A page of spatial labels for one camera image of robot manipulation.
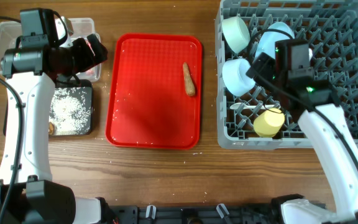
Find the brown food scrap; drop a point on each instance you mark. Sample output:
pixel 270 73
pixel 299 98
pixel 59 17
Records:
pixel 51 129

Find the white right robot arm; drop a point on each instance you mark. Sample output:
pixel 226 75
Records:
pixel 316 108

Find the yellow plastic cup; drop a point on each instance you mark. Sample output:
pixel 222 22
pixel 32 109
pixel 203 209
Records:
pixel 268 124

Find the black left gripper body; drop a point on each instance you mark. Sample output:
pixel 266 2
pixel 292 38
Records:
pixel 76 58

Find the green bowl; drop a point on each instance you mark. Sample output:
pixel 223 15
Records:
pixel 236 34

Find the large light blue plate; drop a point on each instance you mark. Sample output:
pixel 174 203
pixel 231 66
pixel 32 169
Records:
pixel 267 42

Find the small light blue bowl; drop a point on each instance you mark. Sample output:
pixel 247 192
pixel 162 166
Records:
pixel 235 78

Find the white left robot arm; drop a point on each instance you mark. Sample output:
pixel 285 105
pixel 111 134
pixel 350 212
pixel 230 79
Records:
pixel 30 72

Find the brown carrot piece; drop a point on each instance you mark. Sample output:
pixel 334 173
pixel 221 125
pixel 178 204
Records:
pixel 189 85

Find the black waste tray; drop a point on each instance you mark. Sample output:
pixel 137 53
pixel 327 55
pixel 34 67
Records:
pixel 36 95

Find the white plastic spoon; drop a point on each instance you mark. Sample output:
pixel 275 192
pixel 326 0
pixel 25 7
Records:
pixel 243 106

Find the grey dishwasher rack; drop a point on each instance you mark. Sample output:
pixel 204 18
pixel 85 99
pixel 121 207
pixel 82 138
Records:
pixel 331 30

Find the white rice grains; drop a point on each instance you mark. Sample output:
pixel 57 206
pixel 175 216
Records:
pixel 71 111

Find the red snack wrapper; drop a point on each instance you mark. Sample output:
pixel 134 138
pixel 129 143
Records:
pixel 90 72

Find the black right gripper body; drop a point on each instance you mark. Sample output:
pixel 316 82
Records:
pixel 263 66

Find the clear plastic waste bin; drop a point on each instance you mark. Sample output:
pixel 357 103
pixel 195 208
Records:
pixel 82 27

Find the red plastic tray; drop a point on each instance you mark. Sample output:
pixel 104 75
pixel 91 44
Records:
pixel 148 106

